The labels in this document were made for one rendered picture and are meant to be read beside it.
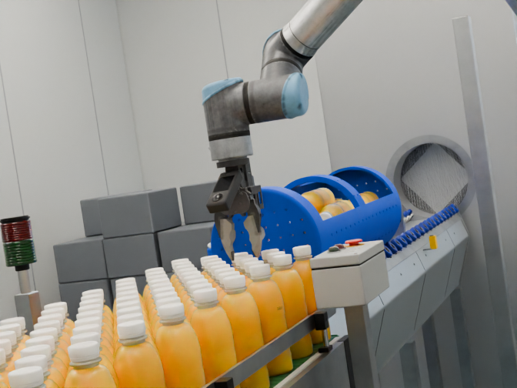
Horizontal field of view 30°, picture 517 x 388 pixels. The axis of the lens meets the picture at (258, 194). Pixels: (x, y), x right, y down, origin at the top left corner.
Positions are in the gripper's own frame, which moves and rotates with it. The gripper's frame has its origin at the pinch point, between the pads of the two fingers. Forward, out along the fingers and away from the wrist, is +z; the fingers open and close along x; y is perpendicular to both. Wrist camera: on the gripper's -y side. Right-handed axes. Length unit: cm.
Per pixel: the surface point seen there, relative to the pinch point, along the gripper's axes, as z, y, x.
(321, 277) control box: 4.9, -12.2, -20.8
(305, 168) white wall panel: -4, 552, 168
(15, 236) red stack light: -11.1, -22.7, 39.9
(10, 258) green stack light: -6.9, -23.1, 41.6
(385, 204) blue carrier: 0, 93, -9
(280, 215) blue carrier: -5.2, 25.8, 0.0
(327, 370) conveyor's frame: 24.1, -7.7, -17.5
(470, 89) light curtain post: -32, 165, -28
